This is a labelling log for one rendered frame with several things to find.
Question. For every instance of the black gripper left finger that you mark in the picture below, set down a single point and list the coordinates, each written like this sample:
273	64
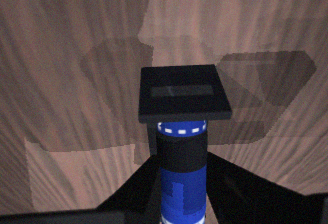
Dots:
137	201

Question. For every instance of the blue and black battery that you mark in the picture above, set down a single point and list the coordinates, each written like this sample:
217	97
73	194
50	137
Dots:
182	153

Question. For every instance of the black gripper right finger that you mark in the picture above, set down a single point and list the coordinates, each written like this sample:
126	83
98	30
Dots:
239	196

